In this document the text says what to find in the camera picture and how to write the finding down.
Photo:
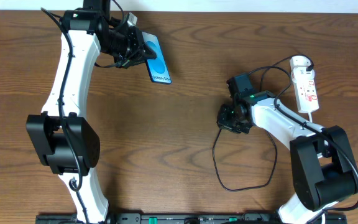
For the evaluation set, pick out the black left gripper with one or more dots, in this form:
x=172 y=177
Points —
x=138 y=47

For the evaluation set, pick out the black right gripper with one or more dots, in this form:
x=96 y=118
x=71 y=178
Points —
x=226 y=117

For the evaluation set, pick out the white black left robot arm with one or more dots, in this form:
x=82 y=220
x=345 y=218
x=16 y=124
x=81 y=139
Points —
x=63 y=139

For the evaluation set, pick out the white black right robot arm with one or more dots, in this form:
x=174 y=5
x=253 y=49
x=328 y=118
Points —
x=324 y=171

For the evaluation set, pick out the white USB charger plug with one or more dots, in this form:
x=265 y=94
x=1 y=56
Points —
x=301 y=61

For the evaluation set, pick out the white power strip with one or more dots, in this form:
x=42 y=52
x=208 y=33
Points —
x=305 y=90

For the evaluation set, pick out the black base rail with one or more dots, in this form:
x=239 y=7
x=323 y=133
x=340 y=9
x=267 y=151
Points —
x=136 y=218

